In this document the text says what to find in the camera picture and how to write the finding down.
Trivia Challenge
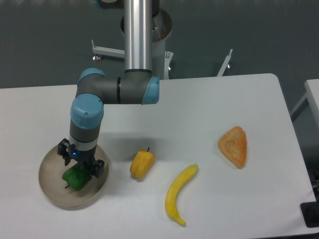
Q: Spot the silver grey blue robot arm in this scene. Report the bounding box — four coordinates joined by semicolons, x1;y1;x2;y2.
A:
57;0;160;178

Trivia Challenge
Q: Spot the yellow banana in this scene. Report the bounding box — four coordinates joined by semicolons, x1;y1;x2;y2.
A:
164;164;199;227

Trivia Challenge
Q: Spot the beige round plate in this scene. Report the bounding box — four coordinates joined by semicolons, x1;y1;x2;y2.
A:
38;146;110;210

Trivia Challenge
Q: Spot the white side table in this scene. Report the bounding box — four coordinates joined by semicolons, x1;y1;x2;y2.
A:
290;79;319;125

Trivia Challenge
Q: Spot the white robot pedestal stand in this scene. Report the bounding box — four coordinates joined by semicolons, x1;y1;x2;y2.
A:
90;7;235;81

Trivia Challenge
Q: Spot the green bell pepper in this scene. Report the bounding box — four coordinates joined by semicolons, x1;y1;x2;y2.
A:
62;163;91;191

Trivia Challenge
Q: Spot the yellow bell pepper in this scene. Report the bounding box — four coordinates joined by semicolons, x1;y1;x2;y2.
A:
130;147;156;179

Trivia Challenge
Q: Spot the black device at table edge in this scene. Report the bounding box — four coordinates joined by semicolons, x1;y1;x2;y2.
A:
300;201;319;228

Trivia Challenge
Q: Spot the orange triangular pastry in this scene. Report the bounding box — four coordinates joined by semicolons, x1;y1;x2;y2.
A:
218;126;247;169

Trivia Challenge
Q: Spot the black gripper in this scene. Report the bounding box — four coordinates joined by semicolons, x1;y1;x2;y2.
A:
57;138;105;178

